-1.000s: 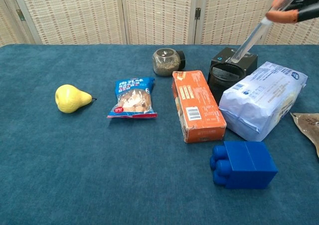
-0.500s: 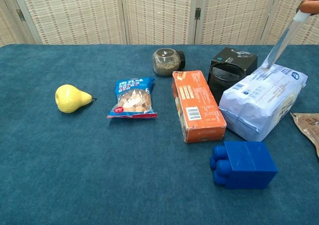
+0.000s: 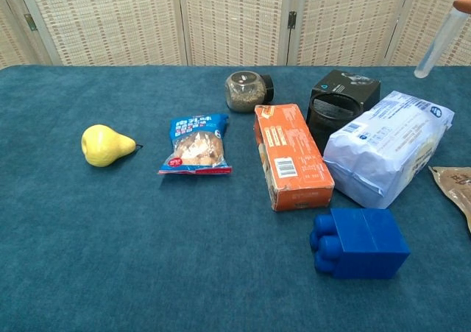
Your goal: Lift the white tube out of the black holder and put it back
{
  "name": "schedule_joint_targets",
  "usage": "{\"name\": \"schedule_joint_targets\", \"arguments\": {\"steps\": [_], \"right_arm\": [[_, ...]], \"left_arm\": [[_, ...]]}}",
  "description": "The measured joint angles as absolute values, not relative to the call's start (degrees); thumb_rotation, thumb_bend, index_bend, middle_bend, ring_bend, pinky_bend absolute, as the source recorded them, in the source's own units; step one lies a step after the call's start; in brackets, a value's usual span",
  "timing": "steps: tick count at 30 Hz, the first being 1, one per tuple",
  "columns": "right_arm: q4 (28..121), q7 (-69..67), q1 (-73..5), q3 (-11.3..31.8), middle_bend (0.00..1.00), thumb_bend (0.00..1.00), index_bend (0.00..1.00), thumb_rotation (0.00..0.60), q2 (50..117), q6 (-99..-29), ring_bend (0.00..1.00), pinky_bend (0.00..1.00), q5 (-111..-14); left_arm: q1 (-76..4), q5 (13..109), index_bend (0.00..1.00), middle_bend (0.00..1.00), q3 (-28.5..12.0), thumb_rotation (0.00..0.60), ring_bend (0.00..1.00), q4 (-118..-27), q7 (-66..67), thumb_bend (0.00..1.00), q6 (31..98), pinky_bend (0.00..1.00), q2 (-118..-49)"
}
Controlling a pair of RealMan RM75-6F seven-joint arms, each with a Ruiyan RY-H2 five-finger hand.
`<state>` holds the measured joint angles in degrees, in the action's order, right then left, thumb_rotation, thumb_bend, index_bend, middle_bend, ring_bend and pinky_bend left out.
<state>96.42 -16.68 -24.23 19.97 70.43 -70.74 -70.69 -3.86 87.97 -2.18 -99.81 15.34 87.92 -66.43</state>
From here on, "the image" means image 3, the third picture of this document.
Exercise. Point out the yellow pear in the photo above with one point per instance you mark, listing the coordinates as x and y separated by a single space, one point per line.
105 146

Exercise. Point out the glass seed jar black lid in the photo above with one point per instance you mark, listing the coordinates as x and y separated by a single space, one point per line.
244 94

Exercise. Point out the clear test tube white cap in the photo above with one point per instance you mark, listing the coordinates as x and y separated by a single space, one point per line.
436 45

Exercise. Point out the blue plastic building block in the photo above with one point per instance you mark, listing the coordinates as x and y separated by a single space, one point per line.
364 247

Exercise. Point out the black cardboard box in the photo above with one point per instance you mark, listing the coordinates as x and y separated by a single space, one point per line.
353 87

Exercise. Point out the orange carton box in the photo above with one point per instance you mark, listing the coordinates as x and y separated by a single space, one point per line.
294 155

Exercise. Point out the brown foil pouch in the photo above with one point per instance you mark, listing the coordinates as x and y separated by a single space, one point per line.
456 188

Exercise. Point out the woven folding screen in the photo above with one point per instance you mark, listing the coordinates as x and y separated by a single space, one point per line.
235 19

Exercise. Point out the metal screen hinge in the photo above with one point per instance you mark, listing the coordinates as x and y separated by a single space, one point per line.
292 20
30 22

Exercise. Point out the white blue paper bag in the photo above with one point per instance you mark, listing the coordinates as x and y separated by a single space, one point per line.
390 144

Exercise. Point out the black mesh pen holder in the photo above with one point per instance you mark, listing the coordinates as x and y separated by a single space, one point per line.
327 120

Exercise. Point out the teal table cloth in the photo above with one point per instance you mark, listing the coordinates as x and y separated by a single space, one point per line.
147 254

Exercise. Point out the blue snack bag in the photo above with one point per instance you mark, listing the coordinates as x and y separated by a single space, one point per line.
198 144

